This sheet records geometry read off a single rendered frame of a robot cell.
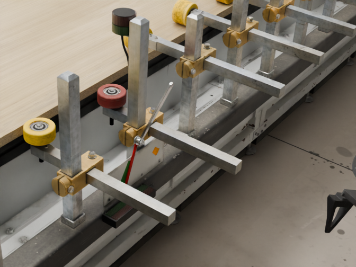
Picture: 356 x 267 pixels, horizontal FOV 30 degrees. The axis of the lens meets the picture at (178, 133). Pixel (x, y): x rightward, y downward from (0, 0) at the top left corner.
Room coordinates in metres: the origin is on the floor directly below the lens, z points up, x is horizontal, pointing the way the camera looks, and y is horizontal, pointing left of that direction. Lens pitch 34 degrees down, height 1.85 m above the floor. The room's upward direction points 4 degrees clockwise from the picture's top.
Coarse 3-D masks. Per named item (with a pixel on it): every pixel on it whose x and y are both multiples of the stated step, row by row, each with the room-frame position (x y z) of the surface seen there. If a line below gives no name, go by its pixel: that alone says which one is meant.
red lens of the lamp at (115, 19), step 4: (116, 8) 1.51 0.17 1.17; (112, 12) 1.49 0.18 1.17; (136, 12) 1.50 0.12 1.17; (112, 16) 1.48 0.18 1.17; (116, 16) 1.47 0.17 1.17; (132, 16) 1.47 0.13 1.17; (136, 16) 1.49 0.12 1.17; (112, 20) 1.48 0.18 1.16; (116, 20) 1.47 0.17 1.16; (120, 20) 1.46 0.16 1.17; (124, 20) 1.46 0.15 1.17; (128, 20) 1.46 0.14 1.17; (116, 24) 1.47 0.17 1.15; (120, 24) 1.46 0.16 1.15; (124, 24) 1.46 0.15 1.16; (128, 24) 1.46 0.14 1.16
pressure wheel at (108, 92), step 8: (104, 88) 1.57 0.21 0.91; (112, 88) 1.57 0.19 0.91; (120, 88) 1.58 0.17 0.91; (104, 96) 1.53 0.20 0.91; (112, 96) 1.53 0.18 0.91; (120, 96) 1.54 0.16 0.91; (104, 104) 1.53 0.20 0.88; (112, 104) 1.52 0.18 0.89; (120, 104) 1.53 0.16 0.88; (112, 120) 1.56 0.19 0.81
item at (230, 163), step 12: (120, 108) 1.55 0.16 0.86; (120, 120) 1.53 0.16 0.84; (156, 132) 1.46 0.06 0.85; (168, 132) 1.45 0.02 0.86; (180, 132) 1.45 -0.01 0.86; (180, 144) 1.42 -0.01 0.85; (192, 144) 1.40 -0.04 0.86; (204, 144) 1.41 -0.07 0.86; (204, 156) 1.38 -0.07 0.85; (216, 156) 1.36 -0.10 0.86; (228, 156) 1.36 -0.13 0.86; (228, 168) 1.34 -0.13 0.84; (240, 168) 1.35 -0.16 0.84
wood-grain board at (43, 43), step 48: (0, 0) 2.12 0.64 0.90; (48, 0) 2.15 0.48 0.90; (96, 0) 2.18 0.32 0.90; (144, 0) 2.21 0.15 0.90; (192, 0) 2.24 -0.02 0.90; (0, 48) 1.77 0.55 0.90; (48, 48) 1.79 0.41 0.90; (96, 48) 1.82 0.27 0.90; (0, 96) 1.50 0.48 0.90; (48, 96) 1.52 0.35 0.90; (0, 144) 1.31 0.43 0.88
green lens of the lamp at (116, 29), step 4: (112, 24) 1.48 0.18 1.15; (112, 28) 1.48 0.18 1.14; (116, 28) 1.47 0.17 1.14; (120, 28) 1.46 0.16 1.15; (124, 28) 1.46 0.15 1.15; (128, 28) 1.46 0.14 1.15; (116, 32) 1.47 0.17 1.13; (120, 32) 1.46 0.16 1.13; (124, 32) 1.46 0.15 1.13; (128, 32) 1.46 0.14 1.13
